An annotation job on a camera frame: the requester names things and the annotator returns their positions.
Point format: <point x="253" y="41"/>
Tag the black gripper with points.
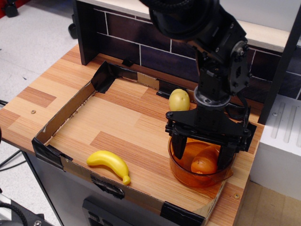
<point x="226" y="127"/>

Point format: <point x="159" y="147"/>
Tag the orange toy carrot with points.
<point x="205" y="162"/>

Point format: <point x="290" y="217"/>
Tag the orange transparent plastic pot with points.
<point x="182" y="171"/>

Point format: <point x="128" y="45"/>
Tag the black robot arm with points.
<point x="220" y="44"/>

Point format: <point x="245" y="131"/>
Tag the cardboard fence with black tape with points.
<point x="121" y="111"/>

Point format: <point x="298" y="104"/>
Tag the yellow toy potato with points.
<point x="179" y="100"/>

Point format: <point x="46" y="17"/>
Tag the white grooved block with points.
<point x="277" y="163"/>

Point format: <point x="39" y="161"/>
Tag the yellow toy banana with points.
<point x="112" y="161"/>

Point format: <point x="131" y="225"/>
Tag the dark brick backsplash panel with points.
<point x="135" y="40"/>

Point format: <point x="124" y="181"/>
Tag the black office chair wheel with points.
<point x="72" y="28"/>

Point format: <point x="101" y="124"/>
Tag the black stand foot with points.
<point x="10" y="8"/>

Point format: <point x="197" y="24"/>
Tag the black metal bracket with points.
<point x="13" y="214"/>

